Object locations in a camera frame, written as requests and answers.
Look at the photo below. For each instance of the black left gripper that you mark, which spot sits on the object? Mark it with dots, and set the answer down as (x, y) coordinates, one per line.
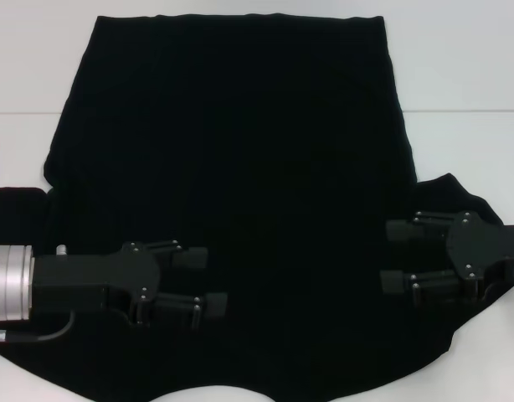
(94, 276)

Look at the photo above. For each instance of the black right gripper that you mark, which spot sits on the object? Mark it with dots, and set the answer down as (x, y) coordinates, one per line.
(483, 247)

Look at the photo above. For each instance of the black t-shirt with FREE print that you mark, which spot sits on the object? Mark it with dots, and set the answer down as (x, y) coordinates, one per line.
(240, 146)

